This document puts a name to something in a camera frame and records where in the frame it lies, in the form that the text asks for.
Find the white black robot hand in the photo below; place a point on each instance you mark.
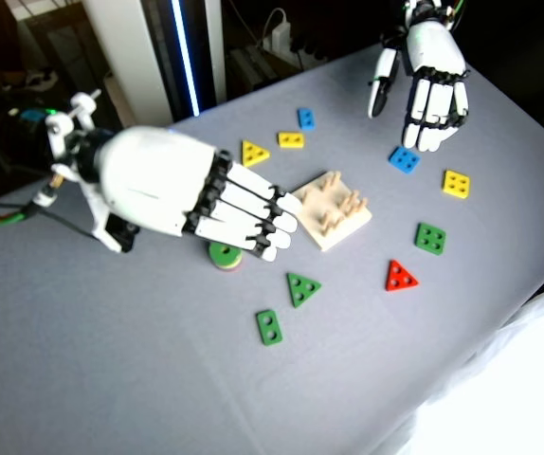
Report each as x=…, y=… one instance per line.
x=153, y=175
x=430, y=52

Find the multicolour cylinder block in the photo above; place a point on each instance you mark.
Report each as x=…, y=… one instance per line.
x=224, y=258

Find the yellow triangle block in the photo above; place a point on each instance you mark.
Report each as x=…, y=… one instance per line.
x=253, y=154

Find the blue square block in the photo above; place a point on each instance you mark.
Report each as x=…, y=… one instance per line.
x=404, y=160

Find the yellow square block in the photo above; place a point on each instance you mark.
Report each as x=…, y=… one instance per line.
x=457, y=184

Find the blue rectangle block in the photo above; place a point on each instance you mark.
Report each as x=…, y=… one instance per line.
x=306, y=119

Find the yellow rectangle block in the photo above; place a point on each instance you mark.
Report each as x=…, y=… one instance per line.
x=291, y=140

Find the green triangle block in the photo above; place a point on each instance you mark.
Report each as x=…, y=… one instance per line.
x=301, y=287

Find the green square block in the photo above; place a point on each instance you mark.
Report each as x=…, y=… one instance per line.
x=430, y=239

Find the wooden peg board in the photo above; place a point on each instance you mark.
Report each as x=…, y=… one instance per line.
x=333, y=227

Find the green rectangle block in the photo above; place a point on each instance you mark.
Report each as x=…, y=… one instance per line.
x=269, y=328

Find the red triangle block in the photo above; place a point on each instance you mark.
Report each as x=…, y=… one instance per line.
x=400, y=279

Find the white pillar with blue light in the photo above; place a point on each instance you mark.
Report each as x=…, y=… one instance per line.
x=134, y=61

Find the grey table cloth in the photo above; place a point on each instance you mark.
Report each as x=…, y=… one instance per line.
x=158, y=355

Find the white blurred rounded cover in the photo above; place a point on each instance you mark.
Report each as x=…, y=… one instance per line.
x=513, y=388

